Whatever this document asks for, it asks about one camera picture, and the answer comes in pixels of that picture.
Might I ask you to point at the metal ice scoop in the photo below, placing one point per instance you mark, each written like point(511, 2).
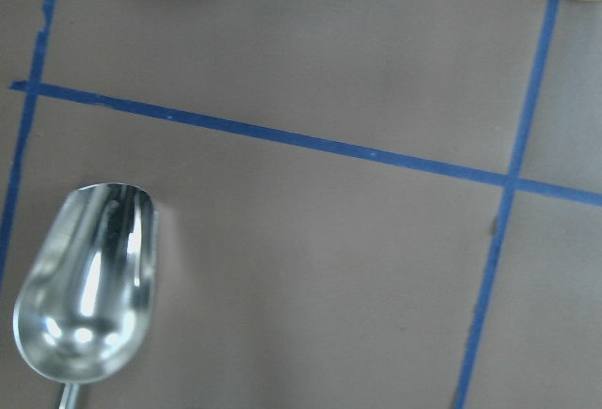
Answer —
point(86, 305)

